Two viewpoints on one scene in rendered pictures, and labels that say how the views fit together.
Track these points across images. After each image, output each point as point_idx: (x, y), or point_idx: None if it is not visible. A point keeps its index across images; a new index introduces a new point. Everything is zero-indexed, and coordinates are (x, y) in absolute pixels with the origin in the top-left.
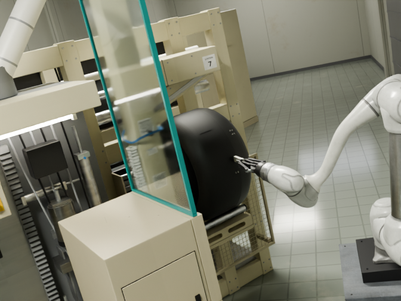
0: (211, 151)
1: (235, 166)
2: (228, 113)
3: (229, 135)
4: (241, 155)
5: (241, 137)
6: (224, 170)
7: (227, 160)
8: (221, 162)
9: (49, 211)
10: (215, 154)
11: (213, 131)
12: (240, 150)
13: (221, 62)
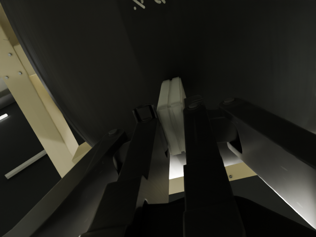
0: (299, 118)
1: (164, 43)
2: (20, 59)
3: (170, 166)
4: (117, 105)
5: (92, 146)
6: (257, 18)
7: (225, 78)
8: (272, 69)
9: None
10: (290, 106)
11: (230, 162)
12: (125, 126)
13: (74, 163)
